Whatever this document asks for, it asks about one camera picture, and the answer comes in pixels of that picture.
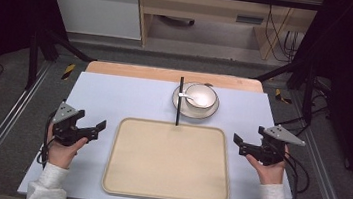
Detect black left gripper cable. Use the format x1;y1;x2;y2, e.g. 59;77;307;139
35;109;60;171

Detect grey panel on desk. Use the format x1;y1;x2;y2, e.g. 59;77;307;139
235;14;265;27

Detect beige rectangular tray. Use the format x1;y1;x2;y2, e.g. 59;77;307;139
99;114;239;199

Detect wooden table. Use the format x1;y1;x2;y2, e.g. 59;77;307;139
84;58;266;94

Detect white spoon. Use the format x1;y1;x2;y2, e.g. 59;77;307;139
177;92;200;104

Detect black hanging cables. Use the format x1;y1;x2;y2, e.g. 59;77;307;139
261;0;308;65

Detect black metal stand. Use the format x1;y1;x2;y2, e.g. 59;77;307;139
248;53;322;127
24;26;101;98

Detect person's right hand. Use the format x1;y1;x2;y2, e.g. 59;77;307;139
243;140;292;189

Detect light wooden desk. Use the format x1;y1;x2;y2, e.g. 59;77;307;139
129;0;325;67

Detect silver metal rail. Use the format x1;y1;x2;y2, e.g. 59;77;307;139
277;89;353;199
0;54;54;199

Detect white cabinet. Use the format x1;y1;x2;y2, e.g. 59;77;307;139
37;0;147;42

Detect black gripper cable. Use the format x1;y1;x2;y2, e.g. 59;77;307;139
35;109;60;171
277;151;313;199

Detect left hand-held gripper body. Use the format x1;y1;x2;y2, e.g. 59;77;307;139
48;100;102;151

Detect black floor cables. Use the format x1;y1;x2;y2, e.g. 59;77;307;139
272;72;337;141

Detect yellow and black floor tape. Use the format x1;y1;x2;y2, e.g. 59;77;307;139
273;88;294;106
61;62;77;82

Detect white bowl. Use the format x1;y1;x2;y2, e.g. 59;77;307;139
183;82;220;112

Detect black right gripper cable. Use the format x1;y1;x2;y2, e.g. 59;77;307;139
277;151;313;199

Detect person's left hand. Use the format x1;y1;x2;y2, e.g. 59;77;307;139
43;122;91;173

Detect black chopstick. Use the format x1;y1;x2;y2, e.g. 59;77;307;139
175;76;185;127

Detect white plate with dark rim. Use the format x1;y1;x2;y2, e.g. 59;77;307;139
170;79;222;122

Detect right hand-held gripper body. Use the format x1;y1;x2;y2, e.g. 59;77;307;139
238;120;308;171

